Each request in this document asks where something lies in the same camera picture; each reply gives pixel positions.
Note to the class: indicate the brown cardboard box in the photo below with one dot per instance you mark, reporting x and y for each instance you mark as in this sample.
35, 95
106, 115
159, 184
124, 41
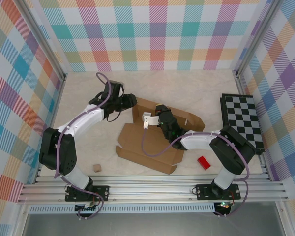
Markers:
152, 152

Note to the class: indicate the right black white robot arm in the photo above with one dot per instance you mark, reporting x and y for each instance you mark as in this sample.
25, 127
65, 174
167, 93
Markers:
226, 157

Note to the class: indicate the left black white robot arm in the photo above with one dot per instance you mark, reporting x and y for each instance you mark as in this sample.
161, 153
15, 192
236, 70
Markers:
68, 157

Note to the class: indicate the red block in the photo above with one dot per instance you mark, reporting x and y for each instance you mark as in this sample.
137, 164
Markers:
204, 162

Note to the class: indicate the small wooden cube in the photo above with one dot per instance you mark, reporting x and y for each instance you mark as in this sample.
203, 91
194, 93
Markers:
97, 168

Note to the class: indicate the black white chessboard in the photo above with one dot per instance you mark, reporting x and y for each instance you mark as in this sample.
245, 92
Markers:
243, 118

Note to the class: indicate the right small circuit board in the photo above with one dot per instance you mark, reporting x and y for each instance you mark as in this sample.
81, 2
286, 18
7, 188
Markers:
223, 206

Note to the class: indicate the small circuit board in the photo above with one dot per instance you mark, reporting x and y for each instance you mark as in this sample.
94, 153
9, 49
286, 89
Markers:
223, 206
87, 207

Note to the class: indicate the left small circuit board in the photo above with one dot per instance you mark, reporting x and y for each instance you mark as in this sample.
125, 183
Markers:
87, 207

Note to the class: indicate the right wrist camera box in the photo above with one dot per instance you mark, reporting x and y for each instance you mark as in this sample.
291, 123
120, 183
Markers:
150, 120

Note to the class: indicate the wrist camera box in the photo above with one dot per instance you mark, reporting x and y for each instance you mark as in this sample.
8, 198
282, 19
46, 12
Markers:
121, 84
150, 120

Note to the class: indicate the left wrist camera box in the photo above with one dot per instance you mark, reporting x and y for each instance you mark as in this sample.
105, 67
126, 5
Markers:
121, 84

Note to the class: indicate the aluminium mounting rail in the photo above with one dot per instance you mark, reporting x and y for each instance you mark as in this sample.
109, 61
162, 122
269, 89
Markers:
150, 189

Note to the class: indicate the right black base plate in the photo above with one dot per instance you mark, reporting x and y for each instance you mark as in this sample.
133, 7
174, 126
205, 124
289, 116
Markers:
204, 193

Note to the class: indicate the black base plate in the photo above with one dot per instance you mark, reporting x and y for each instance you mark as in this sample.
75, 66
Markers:
103, 193
204, 193

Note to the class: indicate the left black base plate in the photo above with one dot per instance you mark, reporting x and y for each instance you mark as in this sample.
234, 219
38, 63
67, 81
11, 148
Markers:
103, 193

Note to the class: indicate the aluminium frame post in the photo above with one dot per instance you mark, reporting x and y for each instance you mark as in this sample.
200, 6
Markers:
41, 41
258, 39

